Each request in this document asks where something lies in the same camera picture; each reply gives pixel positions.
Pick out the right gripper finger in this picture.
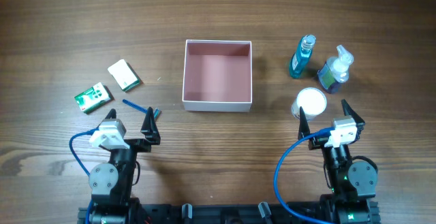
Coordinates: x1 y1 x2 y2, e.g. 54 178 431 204
298 106 311 140
341 99 365 126

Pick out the blue disposable razor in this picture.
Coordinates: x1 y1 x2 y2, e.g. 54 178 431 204
122 99 161 119

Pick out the cotton swab round container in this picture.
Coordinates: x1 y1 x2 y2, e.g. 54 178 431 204
291 87 327 121

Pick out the clear foam pump bottle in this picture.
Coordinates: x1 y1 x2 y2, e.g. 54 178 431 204
317 45 354 94

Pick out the teal mouthwash bottle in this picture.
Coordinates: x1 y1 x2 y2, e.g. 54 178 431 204
289 35 316 79

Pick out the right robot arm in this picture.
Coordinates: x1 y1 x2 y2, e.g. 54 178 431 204
295 99 381 223

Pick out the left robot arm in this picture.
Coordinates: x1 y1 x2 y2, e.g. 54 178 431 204
84 107 161 224

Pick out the pink cardboard box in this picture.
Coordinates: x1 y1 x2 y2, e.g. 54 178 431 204
182 39 253 112

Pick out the right blue cable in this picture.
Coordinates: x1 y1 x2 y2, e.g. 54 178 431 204
273 127 337 224

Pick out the blue cable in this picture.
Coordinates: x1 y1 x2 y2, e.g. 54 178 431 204
273 127 337 224
69 129 100 224

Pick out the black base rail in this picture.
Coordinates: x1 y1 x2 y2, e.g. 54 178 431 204
77 202 379 224

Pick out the left blue cable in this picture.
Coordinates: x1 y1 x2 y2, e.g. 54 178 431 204
69 129 100 224

